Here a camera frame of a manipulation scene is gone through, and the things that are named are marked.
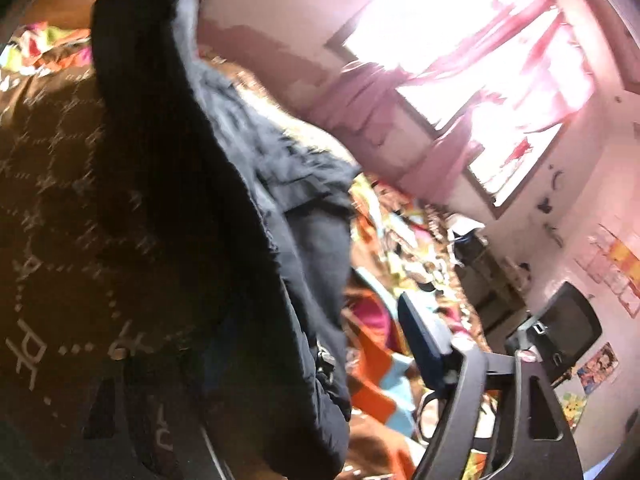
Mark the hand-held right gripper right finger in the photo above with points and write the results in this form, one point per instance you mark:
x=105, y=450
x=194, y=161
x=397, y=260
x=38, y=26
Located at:
x=425, y=340

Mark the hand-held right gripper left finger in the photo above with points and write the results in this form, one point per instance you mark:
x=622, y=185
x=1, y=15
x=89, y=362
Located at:
x=130, y=410

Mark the dark navy padded jacket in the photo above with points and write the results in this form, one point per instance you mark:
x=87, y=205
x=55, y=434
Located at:
x=210, y=210

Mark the dark bedside desk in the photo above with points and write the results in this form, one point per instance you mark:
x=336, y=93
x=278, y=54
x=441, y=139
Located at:
x=492, y=285

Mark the white cloth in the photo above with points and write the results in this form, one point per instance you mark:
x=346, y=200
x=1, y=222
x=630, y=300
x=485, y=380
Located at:
x=462, y=225

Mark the black monitor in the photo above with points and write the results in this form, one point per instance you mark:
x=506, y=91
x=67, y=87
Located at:
x=570, y=320

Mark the pink curtain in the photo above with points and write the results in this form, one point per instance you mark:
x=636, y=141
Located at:
x=440, y=160
x=360, y=90

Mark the colourful cartoon printed blanket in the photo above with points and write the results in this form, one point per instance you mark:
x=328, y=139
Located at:
x=50, y=185

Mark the wooden framed window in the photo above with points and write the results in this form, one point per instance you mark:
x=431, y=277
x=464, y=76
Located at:
x=425, y=35

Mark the yellow wall poster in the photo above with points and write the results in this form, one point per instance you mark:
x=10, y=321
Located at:
x=575, y=407

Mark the cartoon wall poster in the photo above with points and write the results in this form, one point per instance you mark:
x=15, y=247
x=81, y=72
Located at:
x=597, y=367

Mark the heart-shaped wall sticker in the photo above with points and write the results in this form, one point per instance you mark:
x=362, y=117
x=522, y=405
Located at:
x=544, y=206

